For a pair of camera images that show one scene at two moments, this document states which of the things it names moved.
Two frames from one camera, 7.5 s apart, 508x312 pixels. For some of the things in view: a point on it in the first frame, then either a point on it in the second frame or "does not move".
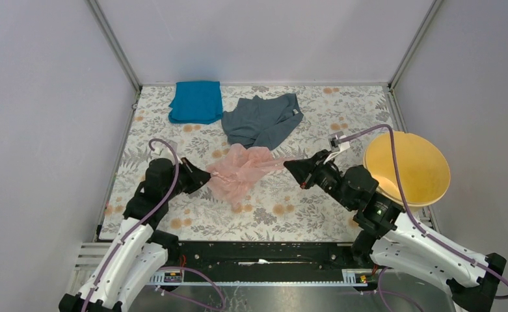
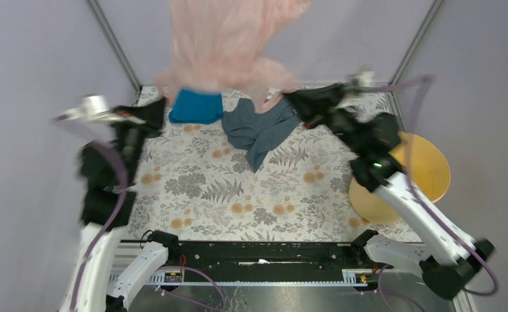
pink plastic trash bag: (232, 175) to (220, 45)
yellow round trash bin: (425, 173) does not move
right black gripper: (303, 169) to (312, 105)
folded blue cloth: (196, 103) does not move
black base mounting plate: (266, 260) does not move
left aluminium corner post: (112, 40) does not move
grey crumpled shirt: (256, 122) does not move
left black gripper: (196, 175) to (153, 114)
